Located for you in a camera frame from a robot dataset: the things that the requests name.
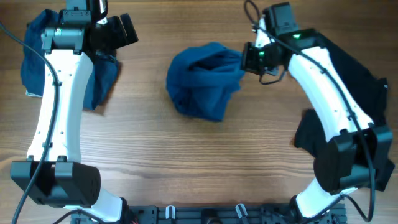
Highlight blue polo shirt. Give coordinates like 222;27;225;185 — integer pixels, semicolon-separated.
165;42;245;122

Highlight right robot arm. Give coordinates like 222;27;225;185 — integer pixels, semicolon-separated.
241;2;395;223

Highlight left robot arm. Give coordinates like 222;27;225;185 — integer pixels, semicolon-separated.
11;1;137;223

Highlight folded blue shirt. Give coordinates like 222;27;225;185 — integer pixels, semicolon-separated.
21;9;119;110

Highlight black shirt with logo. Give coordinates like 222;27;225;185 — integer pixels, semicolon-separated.
294;30;396;192

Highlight right black cable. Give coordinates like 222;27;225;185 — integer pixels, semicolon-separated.
243;0;376;223

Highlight black cable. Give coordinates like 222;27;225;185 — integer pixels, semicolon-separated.
0;21;103;224
243;0;376;223

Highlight left black cable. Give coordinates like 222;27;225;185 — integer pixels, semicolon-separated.
0;21;103;224

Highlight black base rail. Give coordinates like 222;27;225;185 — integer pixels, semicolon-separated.
70;203;348;224

